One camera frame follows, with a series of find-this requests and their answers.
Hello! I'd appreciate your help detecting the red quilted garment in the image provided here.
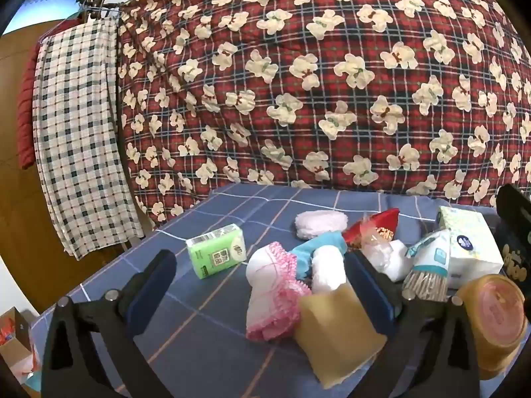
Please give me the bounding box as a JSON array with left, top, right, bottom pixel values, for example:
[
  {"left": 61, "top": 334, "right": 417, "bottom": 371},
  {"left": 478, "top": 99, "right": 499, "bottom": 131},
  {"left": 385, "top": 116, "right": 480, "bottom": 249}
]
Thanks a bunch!
[{"left": 17, "top": 25, "right": 46, "bottom": 170}]

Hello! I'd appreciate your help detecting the pink round puff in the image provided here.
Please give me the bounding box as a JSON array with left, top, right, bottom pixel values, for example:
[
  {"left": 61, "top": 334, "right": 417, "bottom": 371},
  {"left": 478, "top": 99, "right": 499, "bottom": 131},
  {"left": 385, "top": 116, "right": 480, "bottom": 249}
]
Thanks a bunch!
[{"left": 294, "top": 211, "right": 349, "bottom": 240}]

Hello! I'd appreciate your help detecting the dark blue round tin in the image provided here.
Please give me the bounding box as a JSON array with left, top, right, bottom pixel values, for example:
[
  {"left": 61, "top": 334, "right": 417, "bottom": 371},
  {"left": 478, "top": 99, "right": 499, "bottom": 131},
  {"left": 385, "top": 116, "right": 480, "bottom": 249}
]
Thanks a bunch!
[{"left": 495, "top": 184, "right": 531, "bottom": 285}]

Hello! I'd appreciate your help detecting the cardboard box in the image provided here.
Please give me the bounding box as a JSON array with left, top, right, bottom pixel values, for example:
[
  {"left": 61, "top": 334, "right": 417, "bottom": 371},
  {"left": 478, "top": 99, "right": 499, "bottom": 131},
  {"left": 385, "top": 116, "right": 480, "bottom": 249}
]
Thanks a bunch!
[{"left": 0, "top": 307, "right": 42, "bottom": 386}]

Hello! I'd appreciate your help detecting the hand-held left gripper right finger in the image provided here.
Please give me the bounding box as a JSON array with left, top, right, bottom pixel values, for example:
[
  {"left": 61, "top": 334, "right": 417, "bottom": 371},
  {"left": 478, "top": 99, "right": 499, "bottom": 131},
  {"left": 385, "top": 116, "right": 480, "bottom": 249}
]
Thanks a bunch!
[{"left": 344, "top": 251, "right": 484, "bottom": 398}]

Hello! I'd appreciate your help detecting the toothpick bundle packet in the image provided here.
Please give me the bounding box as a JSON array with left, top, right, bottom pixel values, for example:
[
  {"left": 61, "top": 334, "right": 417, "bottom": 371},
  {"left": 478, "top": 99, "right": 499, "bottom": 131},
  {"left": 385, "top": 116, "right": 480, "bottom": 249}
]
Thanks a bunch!
[{"left": 402, "top": 229, "right": 453, "bottom": 302}]

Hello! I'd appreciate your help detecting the white green checked cloth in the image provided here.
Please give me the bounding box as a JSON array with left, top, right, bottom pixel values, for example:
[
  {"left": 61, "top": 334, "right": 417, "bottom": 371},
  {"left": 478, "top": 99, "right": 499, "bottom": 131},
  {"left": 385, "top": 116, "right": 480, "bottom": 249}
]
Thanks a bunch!
[{"left": 32, "top": 19, "right": 144, "bottom": 260}]

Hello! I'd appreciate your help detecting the blue checked bedsheet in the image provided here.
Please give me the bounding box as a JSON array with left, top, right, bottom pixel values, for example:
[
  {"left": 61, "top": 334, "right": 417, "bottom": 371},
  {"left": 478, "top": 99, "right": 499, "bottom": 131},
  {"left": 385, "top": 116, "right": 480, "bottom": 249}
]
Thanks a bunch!
[{"left": 29, "top": 184, "right": 511, "bottom": 398}]

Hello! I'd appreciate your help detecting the yellow sponge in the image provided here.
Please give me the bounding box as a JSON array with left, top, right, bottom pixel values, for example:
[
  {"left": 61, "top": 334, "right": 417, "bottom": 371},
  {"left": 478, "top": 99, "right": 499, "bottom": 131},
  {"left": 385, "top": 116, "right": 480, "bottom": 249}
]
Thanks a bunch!
[{"left": 295, "top": 286, "right": 388, "bottom": 389}]

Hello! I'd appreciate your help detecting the white rolled cloth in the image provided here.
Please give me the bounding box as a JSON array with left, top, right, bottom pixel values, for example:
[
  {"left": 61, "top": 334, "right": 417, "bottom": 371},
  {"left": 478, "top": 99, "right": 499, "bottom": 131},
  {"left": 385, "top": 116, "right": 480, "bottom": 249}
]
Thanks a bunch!
[{"left": 311, "top": 245, "right": 347, "bottom": 295}]

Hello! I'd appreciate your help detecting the white floral tissue box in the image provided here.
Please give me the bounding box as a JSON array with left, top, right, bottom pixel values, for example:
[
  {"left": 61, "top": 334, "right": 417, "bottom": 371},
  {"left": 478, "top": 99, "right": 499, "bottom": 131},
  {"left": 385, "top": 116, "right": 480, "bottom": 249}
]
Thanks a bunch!
[{"left": 435, "top": 206, "right": 504, "bottom": 289}]

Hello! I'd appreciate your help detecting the red snack packet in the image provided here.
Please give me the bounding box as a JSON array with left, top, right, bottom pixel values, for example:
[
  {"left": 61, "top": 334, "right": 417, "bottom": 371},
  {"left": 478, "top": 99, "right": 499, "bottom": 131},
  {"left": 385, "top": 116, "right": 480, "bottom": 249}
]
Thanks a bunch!
[{"left": 342, "top": 208, "right": 400, "bottom": 253}]

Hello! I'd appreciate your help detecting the green tissue pack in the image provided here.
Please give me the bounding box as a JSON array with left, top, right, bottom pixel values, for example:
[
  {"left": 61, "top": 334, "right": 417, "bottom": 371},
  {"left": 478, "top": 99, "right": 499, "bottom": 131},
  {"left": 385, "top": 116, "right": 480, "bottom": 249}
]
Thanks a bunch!
[{"left": 185, "top": 224, "right": 247, "bottom": 279}]

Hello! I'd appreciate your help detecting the clear plastic bag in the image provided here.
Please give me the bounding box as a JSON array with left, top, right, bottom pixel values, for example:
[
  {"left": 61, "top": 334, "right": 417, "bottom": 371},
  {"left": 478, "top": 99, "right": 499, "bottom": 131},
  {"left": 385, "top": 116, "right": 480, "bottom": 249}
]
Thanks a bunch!
[{"left": 361, "top": 232, "right": 395, "bottom": 270}]

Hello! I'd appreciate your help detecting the white cloth with pink trim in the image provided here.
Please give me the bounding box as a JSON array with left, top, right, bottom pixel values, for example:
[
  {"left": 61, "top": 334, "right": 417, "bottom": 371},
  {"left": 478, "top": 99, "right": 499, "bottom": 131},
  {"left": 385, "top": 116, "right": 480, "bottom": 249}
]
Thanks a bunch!
[{"left": 245, "top": 241, "right": 312, "bottom": 343}]

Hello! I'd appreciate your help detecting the wooden door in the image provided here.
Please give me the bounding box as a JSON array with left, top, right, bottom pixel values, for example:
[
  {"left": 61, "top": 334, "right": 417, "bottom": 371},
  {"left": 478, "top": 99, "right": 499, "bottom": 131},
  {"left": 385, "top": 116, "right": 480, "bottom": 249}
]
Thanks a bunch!
[{"left": 0, "top": 29, "right": 125, "bottom": 316}]

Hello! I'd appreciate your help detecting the red plaid bear-print quilt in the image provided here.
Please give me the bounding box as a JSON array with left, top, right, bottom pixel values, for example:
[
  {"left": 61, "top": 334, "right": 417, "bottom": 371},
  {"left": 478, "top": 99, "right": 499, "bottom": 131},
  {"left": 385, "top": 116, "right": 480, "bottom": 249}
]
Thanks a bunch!
[{"left": 116, "top": 0, "right": 531, "bottom": 229}]

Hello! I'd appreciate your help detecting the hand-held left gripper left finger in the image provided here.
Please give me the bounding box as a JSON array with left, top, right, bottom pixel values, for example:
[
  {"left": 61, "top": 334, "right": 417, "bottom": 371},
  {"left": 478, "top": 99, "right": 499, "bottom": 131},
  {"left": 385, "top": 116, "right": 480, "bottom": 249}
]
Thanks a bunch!
[{"left": 41, "top": 249, "right": 179, "bottom": 398}]

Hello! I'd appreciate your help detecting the teal cloth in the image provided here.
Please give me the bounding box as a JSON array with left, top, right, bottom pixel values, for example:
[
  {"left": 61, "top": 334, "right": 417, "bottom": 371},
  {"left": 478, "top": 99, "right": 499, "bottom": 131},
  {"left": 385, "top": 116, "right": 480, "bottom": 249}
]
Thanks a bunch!
[{"left": 288, "top": 232, "right": 349, "bottom": 280}]

